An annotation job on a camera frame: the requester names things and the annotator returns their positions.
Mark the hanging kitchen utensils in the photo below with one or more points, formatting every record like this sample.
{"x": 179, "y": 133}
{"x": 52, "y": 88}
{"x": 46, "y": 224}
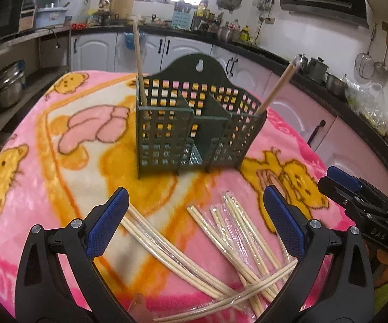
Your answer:
{"x": 264, "y": 5}

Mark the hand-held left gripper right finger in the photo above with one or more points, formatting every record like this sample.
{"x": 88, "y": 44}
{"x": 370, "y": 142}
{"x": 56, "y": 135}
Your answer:
{"x": 281, "y": 218}

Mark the steel kettle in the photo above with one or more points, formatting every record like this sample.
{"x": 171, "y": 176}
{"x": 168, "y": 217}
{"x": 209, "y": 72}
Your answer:
{"x": 316, "y": 69}

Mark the stacked steel pots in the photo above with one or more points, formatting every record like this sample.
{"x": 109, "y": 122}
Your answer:
{"x": 7, "y": 85}

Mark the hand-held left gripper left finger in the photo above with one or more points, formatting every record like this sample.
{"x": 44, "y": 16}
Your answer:
{"x": 108, "y": 222}

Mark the steel teapot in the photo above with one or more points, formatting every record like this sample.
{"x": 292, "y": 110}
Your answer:
{"x": 300, "y": 61}

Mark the yellow bottle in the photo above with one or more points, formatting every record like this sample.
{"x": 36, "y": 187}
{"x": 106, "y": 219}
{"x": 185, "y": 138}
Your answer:
{"x": 245, "y": 33}

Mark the blue dish rack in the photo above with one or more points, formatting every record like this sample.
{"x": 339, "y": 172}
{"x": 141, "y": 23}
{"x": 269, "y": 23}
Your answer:
{"x": 51, "y": 15}

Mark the pink printed bear blanket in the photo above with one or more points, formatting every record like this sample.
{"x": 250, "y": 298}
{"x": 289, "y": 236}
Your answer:
{"x": 62, "y": 181}

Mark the wooden cutting board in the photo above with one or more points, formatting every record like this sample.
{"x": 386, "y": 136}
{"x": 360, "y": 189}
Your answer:
{"x": 121, "y": 0}

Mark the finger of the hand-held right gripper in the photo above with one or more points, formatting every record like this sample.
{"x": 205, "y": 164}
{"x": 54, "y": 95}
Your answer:
{"x": 345, "y": 179}
{"x": 333, "y": 190}

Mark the wooden chopsticks pair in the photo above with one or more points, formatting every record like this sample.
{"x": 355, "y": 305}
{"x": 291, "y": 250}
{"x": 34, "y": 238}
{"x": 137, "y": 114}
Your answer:
{"x": 139, "y": 64}
{"x": 214, "y": 239}
{"x": 247, "y": 291}
{"x": 234, "y": 242}
{"x": 167, "y": 252}
{"x": 247, "y": 228}
{"x": 276, "y": 91}

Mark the red chili peppers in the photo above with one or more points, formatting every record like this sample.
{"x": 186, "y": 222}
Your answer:
{"x": 78, "y": 26}

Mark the wall power socket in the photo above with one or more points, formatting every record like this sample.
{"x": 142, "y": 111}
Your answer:
{"x": 269, "y": 20}

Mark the clear plastic bag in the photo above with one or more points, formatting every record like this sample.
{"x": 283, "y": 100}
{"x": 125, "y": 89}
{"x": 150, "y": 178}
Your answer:
{"x": 368, "y": 102}

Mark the steel pot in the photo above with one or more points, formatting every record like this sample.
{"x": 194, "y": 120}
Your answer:
{"x": 335, "y": 84}

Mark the person's left hand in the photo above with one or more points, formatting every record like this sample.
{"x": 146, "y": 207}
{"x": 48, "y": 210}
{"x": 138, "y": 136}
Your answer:
{"x": 141, "y": 309}

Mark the blue knife holder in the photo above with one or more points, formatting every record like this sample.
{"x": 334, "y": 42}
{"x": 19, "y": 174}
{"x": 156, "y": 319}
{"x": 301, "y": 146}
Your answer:
{"x": 181, "y": 20}

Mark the blue hanging bag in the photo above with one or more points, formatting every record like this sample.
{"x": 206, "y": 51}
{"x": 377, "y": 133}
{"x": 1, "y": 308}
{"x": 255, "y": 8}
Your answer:
{"x": 130, "y": 40}

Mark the green plastic utensil holder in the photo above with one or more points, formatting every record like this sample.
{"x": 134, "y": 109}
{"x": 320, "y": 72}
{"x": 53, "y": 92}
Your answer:
{"x": 167, "y": 131}

